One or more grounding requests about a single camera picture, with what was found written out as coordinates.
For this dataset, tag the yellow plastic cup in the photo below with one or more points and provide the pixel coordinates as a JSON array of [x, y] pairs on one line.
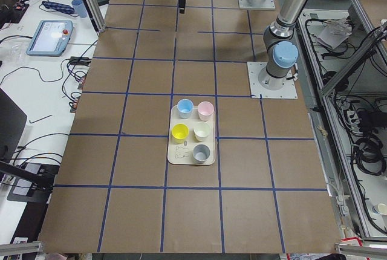
[[180, 133]]

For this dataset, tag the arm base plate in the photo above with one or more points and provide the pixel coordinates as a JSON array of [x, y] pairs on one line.
[[263, 86], [265, 5]]

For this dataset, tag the cream plastic tray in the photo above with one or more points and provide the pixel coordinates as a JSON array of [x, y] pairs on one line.
[[183, 153]]

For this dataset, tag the teach pendant tablet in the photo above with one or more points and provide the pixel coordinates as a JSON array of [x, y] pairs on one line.
[[51, 38]]

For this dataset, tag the blue plastic cup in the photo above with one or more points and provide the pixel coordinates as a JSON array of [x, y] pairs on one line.
[[185, 108]]

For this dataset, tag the grey plastic cup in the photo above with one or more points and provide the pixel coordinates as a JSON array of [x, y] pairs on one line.
[[201, 153]]

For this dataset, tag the pink plastic cup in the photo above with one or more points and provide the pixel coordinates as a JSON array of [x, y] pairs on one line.
[[205, 110]]

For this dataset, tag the blue cup on desk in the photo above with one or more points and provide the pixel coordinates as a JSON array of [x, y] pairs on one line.
[[79, 8]]

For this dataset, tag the cream white plastic cup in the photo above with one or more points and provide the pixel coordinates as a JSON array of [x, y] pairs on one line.
[[201, 131]]

